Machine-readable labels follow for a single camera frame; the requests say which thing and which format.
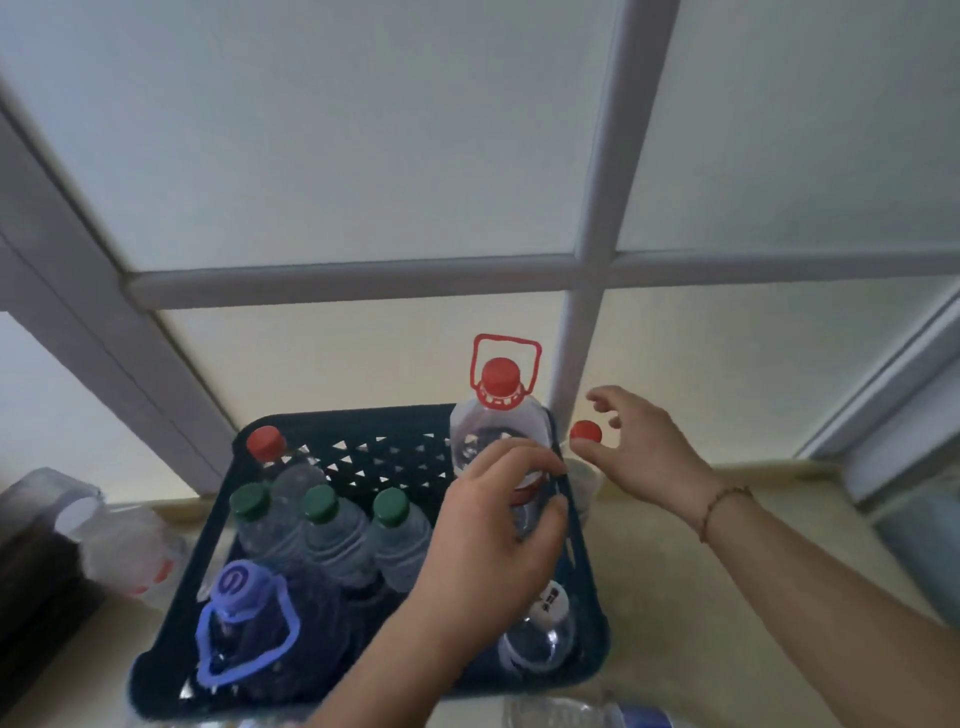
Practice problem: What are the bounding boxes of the beaded bracelet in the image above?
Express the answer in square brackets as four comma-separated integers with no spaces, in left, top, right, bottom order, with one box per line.
[698,486,754,544]

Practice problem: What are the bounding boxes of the large bottle blue cap handle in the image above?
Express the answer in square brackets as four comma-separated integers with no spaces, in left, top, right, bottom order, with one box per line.
[195,558,354,702]

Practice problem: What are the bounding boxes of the clear bottle blue label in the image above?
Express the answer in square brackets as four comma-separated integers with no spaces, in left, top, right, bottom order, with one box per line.
[501,693,676,728]

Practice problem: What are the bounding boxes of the clear bottle white cap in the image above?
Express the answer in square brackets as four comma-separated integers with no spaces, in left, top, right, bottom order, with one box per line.
[498,580,579,676]

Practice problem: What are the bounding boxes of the person's right hand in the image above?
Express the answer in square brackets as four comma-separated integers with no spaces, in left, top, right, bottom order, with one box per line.
[570,385,723,528]

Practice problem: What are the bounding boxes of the person's right forearm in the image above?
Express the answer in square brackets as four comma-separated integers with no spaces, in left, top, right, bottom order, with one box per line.
[693,486,960,728]

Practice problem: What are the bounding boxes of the large clear bottle red handle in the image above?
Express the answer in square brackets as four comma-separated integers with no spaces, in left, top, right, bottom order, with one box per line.
[449,333,558,543]

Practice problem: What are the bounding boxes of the person's left forearm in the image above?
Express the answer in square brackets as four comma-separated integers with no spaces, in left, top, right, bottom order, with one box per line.
[306,592,470,728]

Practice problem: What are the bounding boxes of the white window frame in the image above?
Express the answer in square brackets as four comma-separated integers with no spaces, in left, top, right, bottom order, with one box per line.
[0,0,960,498]

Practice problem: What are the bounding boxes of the dark blue plastic crate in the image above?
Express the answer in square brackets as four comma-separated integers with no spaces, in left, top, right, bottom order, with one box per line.
[127,405,611,723]

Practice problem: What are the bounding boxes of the dark translucent container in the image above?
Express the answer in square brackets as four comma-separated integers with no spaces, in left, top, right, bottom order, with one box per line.
[0,467,108,699]

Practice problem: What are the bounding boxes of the person's left hand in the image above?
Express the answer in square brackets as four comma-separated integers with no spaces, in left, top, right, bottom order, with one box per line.
[408,437,571,640]

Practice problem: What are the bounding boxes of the crumpled clear bottle red label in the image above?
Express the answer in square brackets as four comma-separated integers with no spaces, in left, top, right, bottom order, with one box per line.
[77,502,190,603]

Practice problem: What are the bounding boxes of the clear bottle green cap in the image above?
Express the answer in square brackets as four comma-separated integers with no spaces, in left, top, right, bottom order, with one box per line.
[301,484,376,590]
[229,482,309,573]
[372,487,433,595]

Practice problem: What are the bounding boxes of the small clear bottle red cap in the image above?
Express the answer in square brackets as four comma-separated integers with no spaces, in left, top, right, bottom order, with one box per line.
[246,425,331,519]

